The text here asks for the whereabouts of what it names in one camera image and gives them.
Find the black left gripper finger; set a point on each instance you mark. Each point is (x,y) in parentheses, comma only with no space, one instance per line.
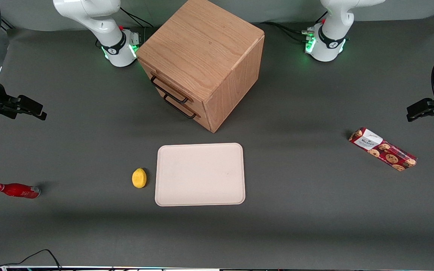
(426,114)
(420,107)

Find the light oak wooden cabinet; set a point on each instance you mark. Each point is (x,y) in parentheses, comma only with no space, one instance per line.
(202,45)

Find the beige rectangular plastic tray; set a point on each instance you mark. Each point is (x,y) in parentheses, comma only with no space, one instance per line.
(200,175)

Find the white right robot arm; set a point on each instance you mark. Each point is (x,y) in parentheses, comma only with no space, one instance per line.
(100,22)

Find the red bottle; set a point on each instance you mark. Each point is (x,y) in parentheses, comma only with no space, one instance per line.
(17,190)

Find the yellow lemon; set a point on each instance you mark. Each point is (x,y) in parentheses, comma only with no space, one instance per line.
(139,178)

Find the red cookie box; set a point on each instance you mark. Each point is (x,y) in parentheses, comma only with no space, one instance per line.
(384,150)

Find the dark grey table mat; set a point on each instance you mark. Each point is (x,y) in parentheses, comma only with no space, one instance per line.
(89,226)

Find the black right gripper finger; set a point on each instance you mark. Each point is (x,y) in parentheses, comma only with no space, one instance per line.
(38,115)
(30,104)

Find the aluminium frame profile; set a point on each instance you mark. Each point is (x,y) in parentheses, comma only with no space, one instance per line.
(8,25)

